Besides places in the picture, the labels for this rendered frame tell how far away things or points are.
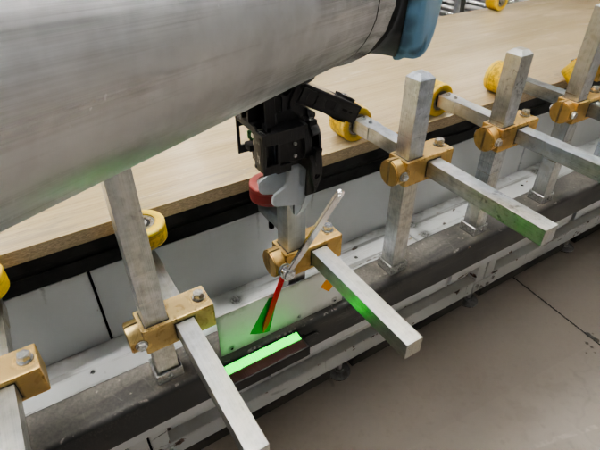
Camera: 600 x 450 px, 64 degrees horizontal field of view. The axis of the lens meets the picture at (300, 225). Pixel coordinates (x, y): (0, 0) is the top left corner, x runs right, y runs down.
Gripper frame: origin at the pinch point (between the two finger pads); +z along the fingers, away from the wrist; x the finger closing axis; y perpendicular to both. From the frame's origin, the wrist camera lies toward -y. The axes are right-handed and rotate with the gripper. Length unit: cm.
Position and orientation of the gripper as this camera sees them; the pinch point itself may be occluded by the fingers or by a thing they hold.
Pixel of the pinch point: (299, 204)
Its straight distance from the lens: 67.3
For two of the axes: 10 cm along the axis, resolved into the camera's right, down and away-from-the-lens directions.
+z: 0.0, 8.0, 6.0
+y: -8.5, 3.2, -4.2
